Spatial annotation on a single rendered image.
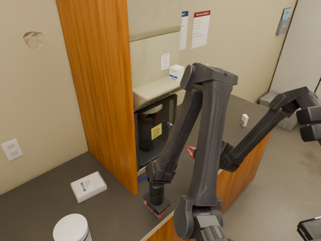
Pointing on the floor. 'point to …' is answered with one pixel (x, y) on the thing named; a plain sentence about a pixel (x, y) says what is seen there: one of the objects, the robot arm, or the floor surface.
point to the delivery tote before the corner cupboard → (293, 122)
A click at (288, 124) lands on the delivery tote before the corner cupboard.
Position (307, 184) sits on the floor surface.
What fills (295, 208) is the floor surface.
